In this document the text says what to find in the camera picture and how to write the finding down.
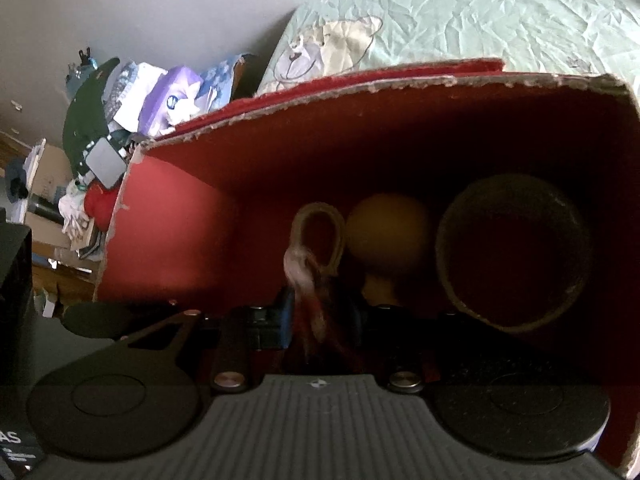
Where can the wooden knob massager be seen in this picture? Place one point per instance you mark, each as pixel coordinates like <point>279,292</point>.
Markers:
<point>387,234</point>

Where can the red cardboard box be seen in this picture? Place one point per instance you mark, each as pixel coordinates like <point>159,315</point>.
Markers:
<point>241,203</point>

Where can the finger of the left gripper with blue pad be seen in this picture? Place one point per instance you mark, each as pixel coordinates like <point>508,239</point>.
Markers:
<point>113,320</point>

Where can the green patterned bed sheet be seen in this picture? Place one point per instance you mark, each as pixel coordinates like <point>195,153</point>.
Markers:
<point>574,37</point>

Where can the blue patterned bag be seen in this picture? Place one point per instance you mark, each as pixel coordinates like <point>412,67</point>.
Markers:
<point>219,83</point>

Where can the dark green felt hat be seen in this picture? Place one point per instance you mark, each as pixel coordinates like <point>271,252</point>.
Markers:
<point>85,121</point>

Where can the red plush toy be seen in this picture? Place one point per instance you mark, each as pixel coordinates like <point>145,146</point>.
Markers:
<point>99,204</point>

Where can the purple cartoon tissue pack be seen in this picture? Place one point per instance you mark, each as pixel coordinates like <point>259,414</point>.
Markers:
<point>171,101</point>

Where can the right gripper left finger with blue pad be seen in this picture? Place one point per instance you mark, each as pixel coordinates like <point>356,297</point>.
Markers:
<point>247,343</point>

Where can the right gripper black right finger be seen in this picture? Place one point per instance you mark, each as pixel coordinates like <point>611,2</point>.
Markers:
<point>402,355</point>

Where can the white square card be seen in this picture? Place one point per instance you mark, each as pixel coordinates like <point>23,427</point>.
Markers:
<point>106,163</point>

